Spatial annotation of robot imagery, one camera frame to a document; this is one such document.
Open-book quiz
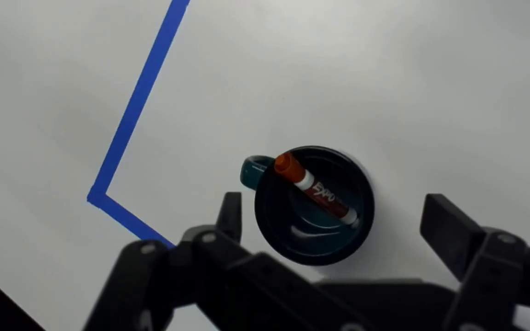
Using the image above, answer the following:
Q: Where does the dark teal mug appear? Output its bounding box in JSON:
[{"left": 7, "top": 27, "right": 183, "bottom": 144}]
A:
[{"left": 240, "top": 146, "right": 375, "bottom": 266}]

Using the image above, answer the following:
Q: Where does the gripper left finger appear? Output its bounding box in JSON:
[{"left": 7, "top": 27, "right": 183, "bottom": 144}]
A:
[{"left": 83, "top": 192, "right": 371, "bottom": 331}]

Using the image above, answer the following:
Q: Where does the orange dry erase marker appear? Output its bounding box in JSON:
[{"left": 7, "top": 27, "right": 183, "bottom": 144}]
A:
[{"left": 274, "top": 153, "right": 358, "bottom": 226}]

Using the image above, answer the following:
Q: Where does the blue tape line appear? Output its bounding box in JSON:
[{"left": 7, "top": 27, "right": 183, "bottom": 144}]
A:
[{"left": 86, "top": 0, "right": 191, "bottom": 249}]

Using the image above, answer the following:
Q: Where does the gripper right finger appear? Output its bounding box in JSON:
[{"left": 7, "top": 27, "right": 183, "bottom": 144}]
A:
[{"left": 420, "top": 194, "right": 530, "bottom": 331}]

